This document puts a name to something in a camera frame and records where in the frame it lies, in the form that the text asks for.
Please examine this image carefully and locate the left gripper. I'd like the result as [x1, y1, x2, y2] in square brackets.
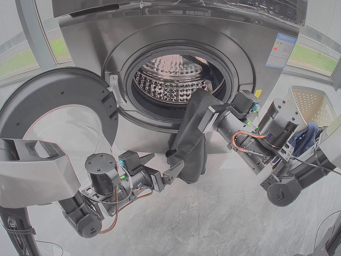
[110, 153, 185, 214]

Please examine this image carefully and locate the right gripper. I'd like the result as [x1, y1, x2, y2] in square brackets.
[198, 105, 273, 176]

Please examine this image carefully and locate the black garment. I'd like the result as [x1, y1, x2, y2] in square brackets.
[165, 89, 213, 185]

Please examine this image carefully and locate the cream laundry basket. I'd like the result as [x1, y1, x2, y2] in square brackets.
[285, 85, 337, 133]

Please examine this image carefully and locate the grey washing machine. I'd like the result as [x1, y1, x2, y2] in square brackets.
[51, 0, 308, 154]

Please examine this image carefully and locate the washing machine door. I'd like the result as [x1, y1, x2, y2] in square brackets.
[0, 66, 120, 157]

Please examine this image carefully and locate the dark blue garment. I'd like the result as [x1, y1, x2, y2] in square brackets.
[289, 122, 320, 157]

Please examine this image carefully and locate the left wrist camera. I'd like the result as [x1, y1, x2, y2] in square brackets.
[118, 150, 141, 173]

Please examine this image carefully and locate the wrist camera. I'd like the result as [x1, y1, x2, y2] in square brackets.
[213, 90, 261, 119]
[118, 150, 141, 173]

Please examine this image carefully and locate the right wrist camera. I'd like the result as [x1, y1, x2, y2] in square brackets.
[213, 90, 261, 119]

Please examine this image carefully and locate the black cable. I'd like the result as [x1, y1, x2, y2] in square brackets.
[289, 155, 341, 175]

